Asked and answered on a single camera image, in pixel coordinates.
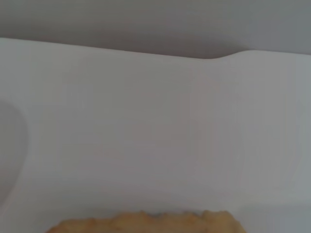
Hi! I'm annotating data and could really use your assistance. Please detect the ridged golden bread loaf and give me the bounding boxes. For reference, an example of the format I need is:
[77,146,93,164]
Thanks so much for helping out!
[45,210,247,233]

